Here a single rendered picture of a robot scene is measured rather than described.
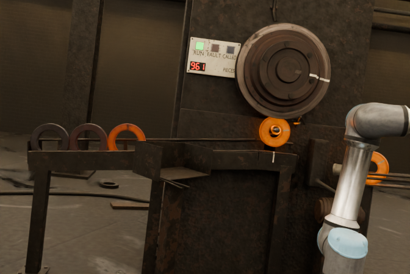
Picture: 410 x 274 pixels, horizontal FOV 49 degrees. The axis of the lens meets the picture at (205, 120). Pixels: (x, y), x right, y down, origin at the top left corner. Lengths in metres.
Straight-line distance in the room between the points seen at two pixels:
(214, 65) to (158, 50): 6.02
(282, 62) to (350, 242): 1.01
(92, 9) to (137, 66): 3.58
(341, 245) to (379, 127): 0.37
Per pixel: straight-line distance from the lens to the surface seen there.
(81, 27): 4.85
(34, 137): 2.29
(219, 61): 2.33
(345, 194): 1.56
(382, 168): 2.25
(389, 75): 9.28
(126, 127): 2.21
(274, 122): 2.26
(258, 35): 2.24
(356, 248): 1.44
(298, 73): 2.17
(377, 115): 1.45
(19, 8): 8.83
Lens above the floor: 0.91
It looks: 2 degrees down
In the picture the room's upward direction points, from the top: 7 degrees clockwise
